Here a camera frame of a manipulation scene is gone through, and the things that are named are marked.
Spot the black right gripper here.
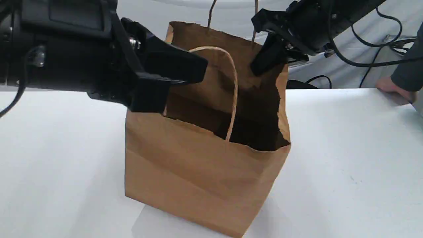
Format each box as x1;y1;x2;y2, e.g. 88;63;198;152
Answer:
250;0;354;76

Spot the dark grey sleeved forearm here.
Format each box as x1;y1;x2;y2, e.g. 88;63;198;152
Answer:
390;24;423;92

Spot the white backdrop cloth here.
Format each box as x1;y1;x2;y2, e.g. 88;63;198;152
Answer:
117;0;423;88

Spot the brown paper bag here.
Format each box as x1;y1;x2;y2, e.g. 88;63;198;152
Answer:
125;1;291;238

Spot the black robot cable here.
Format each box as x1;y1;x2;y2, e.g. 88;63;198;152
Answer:
327;7;423;68

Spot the black object behind table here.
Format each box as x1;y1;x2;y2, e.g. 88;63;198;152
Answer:
287;75;332;90

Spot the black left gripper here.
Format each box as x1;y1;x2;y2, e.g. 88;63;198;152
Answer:
1;0;185;113

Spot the person's bare hand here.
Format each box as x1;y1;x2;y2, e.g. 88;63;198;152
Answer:
376;77;417;103

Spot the black cable bundle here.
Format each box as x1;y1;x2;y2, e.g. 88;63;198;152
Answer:
359;35;418;88

